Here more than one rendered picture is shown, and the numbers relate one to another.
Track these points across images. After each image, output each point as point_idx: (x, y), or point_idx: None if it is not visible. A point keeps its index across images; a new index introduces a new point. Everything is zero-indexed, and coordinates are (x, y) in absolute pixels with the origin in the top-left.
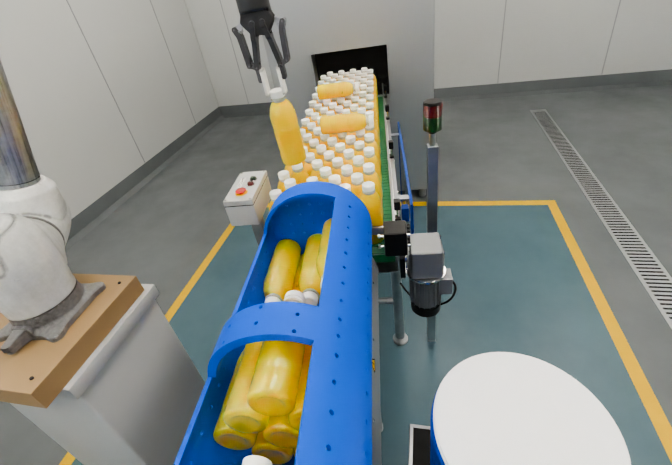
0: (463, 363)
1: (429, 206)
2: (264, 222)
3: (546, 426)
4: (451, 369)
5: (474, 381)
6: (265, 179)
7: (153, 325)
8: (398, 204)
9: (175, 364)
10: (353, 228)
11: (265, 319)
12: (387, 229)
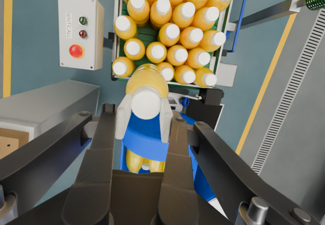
0: (215, 200)
1: (244, 25)
2: None
3: None
4: (210, 201)
5: (216, 206)
6: (97, 12)
7: (45, 129)
8: (224, 56)
9: (64, 117)
10: (193, 176)
11: None
12: (208, 99)
